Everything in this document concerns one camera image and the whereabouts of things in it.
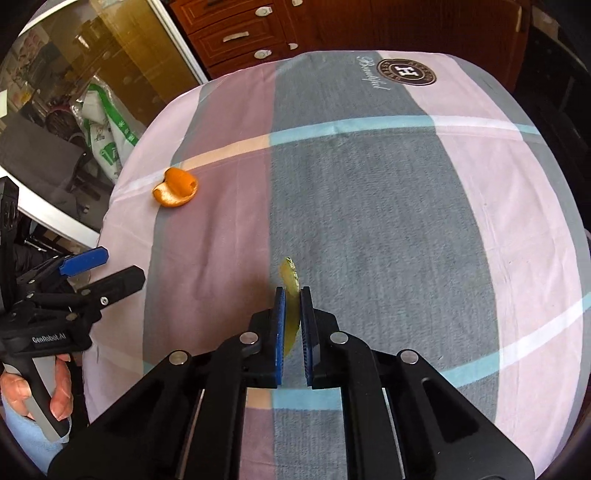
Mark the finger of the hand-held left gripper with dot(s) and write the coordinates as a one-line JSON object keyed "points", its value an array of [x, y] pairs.
{"points": [[85, 261], [117, 284]]}

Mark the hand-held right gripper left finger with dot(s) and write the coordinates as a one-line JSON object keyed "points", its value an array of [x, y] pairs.
{"points": [[279, 332]]}

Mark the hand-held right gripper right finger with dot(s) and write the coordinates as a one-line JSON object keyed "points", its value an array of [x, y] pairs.
{"points": [[307, 337]]}

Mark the yellow husk piece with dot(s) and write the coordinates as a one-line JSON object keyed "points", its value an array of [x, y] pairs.
{"points": [[290, 276]]}

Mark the person's left forearm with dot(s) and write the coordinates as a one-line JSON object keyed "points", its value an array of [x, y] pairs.
{"points": [[27, 438]]}

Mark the person's left hand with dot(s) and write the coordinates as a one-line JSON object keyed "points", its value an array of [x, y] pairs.
{"points": [[62, 392]]}

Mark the orange peel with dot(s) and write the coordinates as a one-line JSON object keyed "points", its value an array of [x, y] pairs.
{"points": [[178, 187]]}

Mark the green and white plastic bag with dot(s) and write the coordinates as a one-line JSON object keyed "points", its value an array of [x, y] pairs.
{"points": [[104, 134]]}

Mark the plaid tablecloth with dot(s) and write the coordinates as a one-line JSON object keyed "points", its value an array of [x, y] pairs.
{"points": [[369, 207]]}

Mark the glass sliding door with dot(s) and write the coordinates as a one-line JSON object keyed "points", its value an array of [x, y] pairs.
{"points": [[115, 55]]}

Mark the wooden kitchen cabinet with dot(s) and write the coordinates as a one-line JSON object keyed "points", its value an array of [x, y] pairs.
{"points": [[323, 23]]}

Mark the black oven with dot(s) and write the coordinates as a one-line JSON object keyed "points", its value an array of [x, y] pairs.
{"points": [[554, 74]]}

